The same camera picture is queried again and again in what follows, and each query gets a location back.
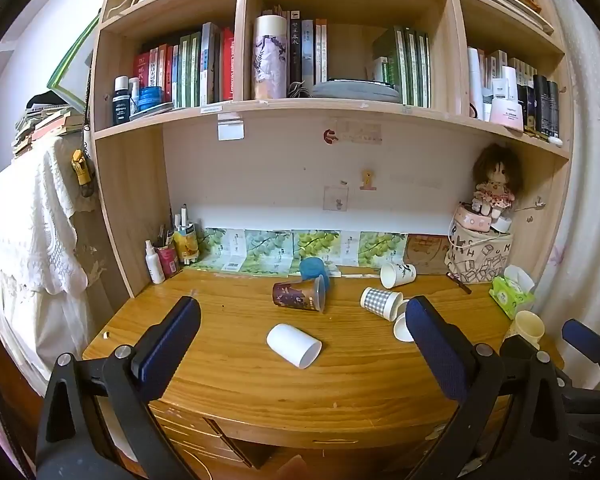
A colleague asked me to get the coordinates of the white cup with dark print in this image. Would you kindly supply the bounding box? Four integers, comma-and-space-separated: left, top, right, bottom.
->
380, 261, 417, 289

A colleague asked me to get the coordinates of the pink container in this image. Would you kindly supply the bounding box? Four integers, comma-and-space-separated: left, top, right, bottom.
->
156, 242, 180, 279

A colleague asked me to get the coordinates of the pink white bottle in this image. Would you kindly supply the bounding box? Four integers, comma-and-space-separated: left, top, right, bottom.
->
489, 99, 525, 132

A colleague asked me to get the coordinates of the cream cup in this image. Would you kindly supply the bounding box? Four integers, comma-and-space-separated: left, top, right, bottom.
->
509, 310, 546, 351

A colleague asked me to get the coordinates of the blue cup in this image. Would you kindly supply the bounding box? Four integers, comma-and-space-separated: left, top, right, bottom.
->
300, 257, 332, 294

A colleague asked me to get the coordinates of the white spray bottle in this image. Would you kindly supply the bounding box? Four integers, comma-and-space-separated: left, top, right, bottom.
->
145, 240, 166, 285

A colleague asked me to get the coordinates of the row of dark grey books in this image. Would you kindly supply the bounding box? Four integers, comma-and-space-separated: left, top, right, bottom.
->
261, 7, 329, 99

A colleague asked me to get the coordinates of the white printed card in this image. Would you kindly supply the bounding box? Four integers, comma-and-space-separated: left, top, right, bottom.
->
337, 231, 364, 267

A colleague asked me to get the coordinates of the brown stick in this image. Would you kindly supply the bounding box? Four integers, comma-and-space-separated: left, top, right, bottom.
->
446, 272, 473, 295

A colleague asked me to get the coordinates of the small white paper cup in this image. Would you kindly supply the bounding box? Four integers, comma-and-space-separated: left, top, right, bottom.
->
393, 301, 421, 343

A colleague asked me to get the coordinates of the floral cylinder tube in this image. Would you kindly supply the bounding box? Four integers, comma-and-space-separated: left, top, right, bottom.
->
252, 14, 289, 100

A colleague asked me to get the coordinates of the wooden desk drawer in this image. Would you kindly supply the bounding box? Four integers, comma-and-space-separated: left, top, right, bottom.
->
149, 401, 261, 467

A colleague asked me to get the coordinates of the wooden bookshelf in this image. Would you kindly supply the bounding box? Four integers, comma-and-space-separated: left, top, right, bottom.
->
82, 0, 576, 321

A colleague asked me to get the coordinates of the brown cup with clear lid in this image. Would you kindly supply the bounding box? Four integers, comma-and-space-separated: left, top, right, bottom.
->
272, 275, 327, 314

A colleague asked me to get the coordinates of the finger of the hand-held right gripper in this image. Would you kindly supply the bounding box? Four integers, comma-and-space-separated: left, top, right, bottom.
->
500, 334, 537, 362
561, 319, 600, 367

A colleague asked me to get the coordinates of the white curtain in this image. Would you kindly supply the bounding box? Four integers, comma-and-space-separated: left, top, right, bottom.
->
530, 0, 600, 356

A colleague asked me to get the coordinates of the brown haired doll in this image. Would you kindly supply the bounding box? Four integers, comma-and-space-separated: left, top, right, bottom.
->
472, 143, 524, 219

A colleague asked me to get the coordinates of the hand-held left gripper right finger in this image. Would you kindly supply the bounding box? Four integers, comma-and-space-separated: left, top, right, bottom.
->
404, 296, 572, 480

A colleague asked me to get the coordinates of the yellow pen holder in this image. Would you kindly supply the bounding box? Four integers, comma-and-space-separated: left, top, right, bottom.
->
172, 222, 201, 264

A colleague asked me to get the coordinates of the letter printed fabric bag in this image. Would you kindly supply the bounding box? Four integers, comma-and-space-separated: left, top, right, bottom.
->
444, 220, 515, 285

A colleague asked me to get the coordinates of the white lace cloth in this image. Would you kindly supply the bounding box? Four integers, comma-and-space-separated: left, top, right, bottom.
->
0, 135, 95, 382

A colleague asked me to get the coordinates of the yellow black hanging tool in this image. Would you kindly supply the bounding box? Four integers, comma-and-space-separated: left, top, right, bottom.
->
70, 149, 97, 199

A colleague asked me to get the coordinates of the stack of old books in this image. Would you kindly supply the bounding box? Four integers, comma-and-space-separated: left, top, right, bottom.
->
12, 92, 87, 162

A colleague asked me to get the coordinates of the green framed board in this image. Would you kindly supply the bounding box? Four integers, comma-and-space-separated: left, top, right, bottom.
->
47, 12, 101, 111

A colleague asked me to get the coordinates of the checkered paper cup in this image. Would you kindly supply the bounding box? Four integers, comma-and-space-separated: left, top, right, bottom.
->
360, 287, 404, 322

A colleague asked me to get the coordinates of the brown printed card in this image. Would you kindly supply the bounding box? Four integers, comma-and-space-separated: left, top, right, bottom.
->
405, 234, 452, 276

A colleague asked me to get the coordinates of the green leaf printed card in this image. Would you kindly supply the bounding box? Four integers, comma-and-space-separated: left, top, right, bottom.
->
358, 232, 409, 268
292, 230, 342, 278
242, 230, 296, 277
198, 228, 247, 273

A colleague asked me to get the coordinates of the small clear note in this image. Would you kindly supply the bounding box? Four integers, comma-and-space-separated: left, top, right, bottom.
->
323, 186, 350, 211

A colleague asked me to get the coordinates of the row of black bottles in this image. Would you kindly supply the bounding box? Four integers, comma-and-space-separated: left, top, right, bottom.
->
525, 74, 562, 137

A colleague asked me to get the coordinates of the white label card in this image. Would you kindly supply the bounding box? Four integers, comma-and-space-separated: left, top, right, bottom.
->
217, 114, 245, 141

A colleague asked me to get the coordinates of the blue jar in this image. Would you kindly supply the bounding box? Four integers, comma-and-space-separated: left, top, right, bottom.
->
138, 86, 165, 111

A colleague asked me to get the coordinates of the row of red green books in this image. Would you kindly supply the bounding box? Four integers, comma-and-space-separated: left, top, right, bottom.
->
132, 22, 236, 109

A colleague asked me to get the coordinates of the tall white bottle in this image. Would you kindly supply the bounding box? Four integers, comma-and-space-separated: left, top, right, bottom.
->
467, 47, 485, 121

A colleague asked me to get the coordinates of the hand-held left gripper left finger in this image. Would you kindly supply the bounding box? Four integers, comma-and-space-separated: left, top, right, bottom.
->
36, 296, 202, 480

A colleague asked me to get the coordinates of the plain white cup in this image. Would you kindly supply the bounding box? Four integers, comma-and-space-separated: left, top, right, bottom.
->
266, 323, 323, 370

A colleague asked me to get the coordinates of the black bottle white cap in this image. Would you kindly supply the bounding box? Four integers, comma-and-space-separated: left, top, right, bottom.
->
111, 76, 131, 128

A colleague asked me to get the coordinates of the pale paper note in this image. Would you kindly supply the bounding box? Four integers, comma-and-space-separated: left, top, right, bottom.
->
337, 120, 384, 145

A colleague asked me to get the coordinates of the grey round cushion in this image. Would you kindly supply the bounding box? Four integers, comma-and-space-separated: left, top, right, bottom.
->
311, 79, 401, 104

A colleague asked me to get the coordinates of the pink round box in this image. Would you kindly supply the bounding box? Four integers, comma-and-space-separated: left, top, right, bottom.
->
454, 202, 493, 233

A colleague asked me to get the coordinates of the green tissue pack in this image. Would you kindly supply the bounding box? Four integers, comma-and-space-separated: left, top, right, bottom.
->
489, 265, 536, 320

